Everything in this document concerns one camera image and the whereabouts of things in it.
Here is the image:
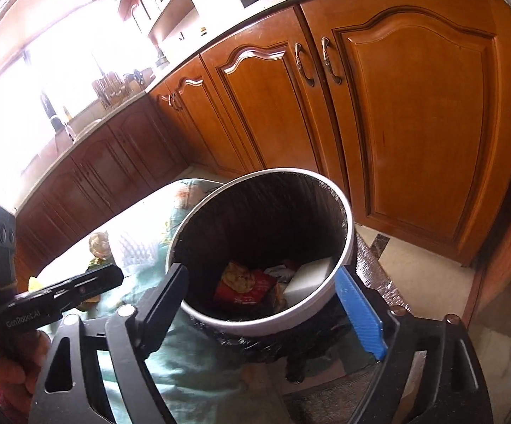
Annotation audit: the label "white bin with black liner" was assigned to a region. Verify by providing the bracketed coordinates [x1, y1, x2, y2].
[166, 167, 357, 385]

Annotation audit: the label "red snack wrapper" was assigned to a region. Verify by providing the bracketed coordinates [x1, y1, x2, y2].
[213, 260, 283, 314]

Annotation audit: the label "pile of crumpled wrappers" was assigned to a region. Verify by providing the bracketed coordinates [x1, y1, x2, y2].
[88, 231, 117, 268]

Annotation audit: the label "knife rack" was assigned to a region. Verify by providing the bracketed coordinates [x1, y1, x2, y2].
[92, 71, 133, 109]

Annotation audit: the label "person's left hand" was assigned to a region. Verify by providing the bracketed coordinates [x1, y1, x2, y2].
[0, 330, 52, 400]

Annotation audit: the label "large white foam fruit net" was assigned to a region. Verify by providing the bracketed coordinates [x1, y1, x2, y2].
[114, 229, 170, 270]

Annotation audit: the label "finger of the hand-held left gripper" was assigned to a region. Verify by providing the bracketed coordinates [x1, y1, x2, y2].
[39, 264, 124, 314]

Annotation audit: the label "white block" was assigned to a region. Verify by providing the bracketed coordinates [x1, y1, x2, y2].
[282, 255, 336, 306]

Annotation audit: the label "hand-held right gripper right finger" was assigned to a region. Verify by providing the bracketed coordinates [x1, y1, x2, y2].
[334, 266, 495, 424]

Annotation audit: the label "kitchen window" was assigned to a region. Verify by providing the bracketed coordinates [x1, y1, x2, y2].
[0, 0, 159, 177]

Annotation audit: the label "white kitchen countertop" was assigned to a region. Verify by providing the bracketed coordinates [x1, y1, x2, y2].
[14, 0, 504, 213]

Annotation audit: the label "paper wrapper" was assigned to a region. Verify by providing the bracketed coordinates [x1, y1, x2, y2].
[266, 263, 300, 283]

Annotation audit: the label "silver foil mat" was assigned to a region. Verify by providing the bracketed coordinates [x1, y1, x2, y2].
[355, 232, 395, 307]

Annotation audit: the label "wooden base cabinets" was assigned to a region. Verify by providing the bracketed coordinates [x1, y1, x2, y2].
[14, 0, 511, 275]

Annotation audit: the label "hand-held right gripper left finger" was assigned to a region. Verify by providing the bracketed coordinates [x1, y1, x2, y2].
[28, 263, 190, 424]

